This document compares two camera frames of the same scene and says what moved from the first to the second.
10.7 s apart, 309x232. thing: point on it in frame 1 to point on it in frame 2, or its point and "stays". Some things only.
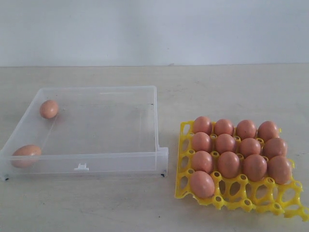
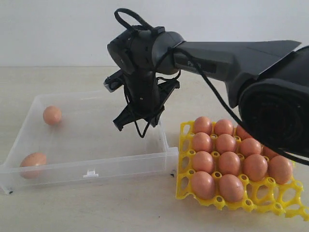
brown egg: x=201 y=141 stays
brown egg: x=202 y=124 stays
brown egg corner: x=26 y=156 to x=34 y=166
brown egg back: x=280 y=168 stays
